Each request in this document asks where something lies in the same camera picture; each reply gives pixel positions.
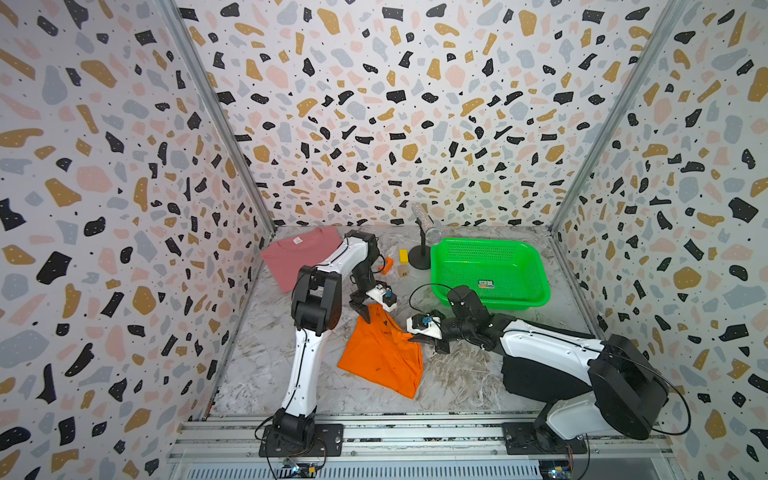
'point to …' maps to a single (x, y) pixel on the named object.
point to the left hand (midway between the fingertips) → (380, 308)
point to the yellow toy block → (404, 256)
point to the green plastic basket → (503, 274)
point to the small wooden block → (403, 270)
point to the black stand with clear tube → (431, 233)
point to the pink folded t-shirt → (296, 247)
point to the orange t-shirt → (380, 350)
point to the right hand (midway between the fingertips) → (412, 335)
